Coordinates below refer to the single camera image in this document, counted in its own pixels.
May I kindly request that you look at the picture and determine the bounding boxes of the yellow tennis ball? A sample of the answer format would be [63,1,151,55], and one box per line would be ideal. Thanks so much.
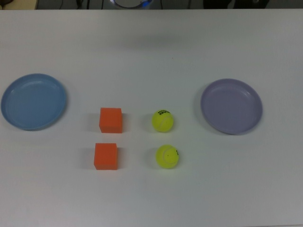
[151,109,175,133]
[155,144,180,169]

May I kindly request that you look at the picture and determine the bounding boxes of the orange cube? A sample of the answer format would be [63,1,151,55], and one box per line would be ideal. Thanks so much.
[99,107,123,134]
[93,142,118,171]

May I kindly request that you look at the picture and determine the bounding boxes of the purple plate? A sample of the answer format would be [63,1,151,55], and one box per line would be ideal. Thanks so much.
[200,78,263,136]

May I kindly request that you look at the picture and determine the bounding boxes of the blue plate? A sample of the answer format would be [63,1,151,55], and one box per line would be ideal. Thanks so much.
[0,73,68,131]

